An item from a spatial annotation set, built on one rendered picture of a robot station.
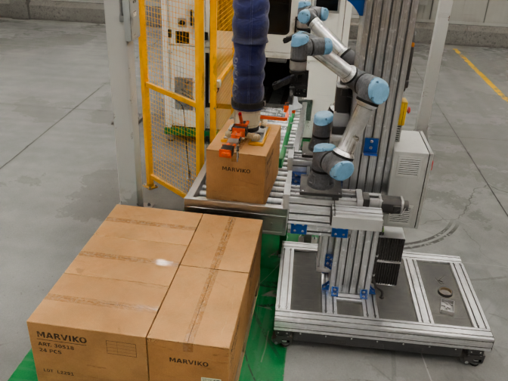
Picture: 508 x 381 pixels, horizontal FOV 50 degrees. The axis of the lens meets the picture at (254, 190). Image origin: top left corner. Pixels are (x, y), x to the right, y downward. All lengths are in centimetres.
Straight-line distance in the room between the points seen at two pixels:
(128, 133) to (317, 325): 215
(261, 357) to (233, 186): 111
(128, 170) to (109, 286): 171
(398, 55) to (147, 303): 178
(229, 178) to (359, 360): 140
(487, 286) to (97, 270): 273
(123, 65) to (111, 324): 213
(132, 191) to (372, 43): 253
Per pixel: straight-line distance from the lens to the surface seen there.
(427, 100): 630
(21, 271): 423
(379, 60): 288
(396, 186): 309
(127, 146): 446
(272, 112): 555
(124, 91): 430
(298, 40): 242
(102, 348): 282
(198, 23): 405
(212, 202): 364
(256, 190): 359
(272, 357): 336
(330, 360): 339
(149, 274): 307
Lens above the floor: 235
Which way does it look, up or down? 27 degrees down
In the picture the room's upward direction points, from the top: 3 degrees clockwise
